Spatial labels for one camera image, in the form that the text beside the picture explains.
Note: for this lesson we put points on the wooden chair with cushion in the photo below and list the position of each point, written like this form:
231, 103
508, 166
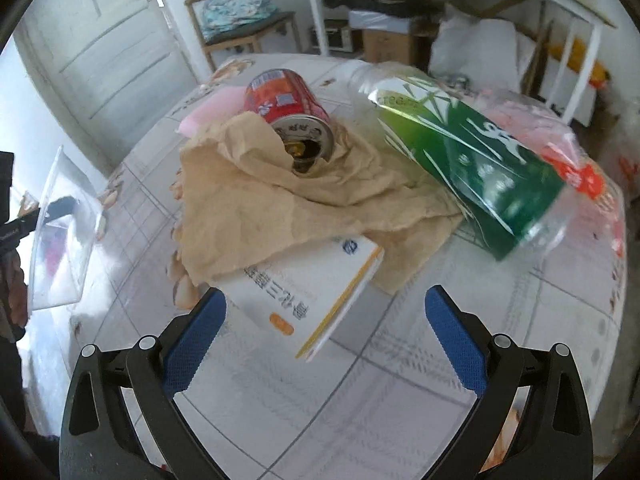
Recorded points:
250, 35

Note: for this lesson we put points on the brown cardboard box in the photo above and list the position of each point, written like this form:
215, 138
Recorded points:
390, 45

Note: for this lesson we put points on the clear plastic container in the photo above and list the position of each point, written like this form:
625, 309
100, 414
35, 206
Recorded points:
65, 260

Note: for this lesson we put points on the black cloth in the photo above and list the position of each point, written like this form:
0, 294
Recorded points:
370, 2

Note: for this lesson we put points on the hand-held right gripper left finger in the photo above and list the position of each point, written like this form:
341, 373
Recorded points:
192, 342

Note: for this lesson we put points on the patterned teal cloth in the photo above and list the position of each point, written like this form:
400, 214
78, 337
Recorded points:
230, 7

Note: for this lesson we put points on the yellow bag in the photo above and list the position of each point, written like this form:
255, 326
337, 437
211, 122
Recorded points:
582, 57

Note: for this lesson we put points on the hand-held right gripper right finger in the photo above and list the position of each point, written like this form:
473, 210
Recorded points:
455, 340

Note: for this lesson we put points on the clear red print plastic bag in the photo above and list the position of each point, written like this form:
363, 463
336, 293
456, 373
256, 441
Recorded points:
580, 175

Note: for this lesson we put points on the white medicine box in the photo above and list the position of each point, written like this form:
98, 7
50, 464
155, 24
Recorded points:
300, 305

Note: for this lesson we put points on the brown paper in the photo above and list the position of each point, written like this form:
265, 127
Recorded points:
280, 210

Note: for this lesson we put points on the small white appliance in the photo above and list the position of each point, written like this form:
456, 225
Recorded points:
337, 35

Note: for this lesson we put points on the person's left hand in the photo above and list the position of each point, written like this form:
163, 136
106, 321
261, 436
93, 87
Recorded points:
11, 290

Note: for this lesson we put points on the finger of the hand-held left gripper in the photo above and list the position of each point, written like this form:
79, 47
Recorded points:
60, 206

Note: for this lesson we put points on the white panel door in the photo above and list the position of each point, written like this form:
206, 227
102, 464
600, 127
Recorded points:
100, 60

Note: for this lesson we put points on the red drink can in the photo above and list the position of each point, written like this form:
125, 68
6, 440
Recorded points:
285, 100

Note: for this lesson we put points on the pink sponge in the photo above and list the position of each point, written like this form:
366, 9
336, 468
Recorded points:
215, 107

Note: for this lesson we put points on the green label plastic bottle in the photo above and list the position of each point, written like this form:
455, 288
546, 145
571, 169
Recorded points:
475, 170

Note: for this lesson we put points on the large white plastic bag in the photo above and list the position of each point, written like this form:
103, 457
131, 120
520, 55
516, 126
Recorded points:
475, 45

